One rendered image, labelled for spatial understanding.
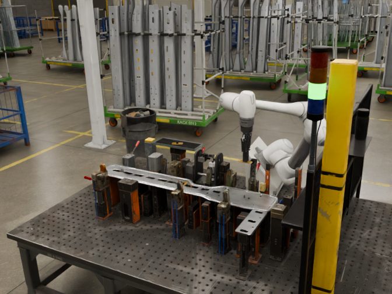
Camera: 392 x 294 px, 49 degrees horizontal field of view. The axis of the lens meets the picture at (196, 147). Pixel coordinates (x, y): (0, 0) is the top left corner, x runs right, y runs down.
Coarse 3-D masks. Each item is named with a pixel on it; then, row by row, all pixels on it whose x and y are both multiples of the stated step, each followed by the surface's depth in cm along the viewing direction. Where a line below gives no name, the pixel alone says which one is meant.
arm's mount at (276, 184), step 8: (256, 144) 367; (264, 144) 378; (256, 152) 358; (248, 160) 349; (248, 168) 351; (272, 168) 362; (248, 176) 353; (256, 176) 351; (264, 176) 347; (272, 176) 353; (272, 184) 347; (280, 184) 361; (272, 192) 350
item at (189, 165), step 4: (188, 164) 319; (192, 164) 319; (188, 168) 318; (192, 168) 317; (188, 172) 319; (192, 172) 318; (188, 176) 320; (192, 176) 319; (192, 180) 320; (188, 196) 327; (192, 196) 325; (188, 200) 328; (192, 200) 327; (196, 200) 329; (188, 204) 330
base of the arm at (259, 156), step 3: (258, 150) 357; (261, 150) 357; (255, 153) 353; (258, 153) 355; (261, 153) 352; (255, 156) 351; (258, 156) 352; (261, 156) 351; (258, 159) 351; (261, 159) 351; (264, 159) 349; (261, 162) 350; (264, 162) 350; (267, 162) 349; (261, 165) 351; (264, 165) 350; (270, 165) 351; (264, 168) 350; (270, 168) 354
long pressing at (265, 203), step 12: (108, 168) 336; (120, 168) 335; (132, 168) 334; (144, 180) 313; (156, 180) 313; (168, 180) 312; (192, 192) 293; (204, 192) 292; (240, 192) 291; (252, 192) 291; (240, 204) 276; (252, 204) 275; (264, 204) 275
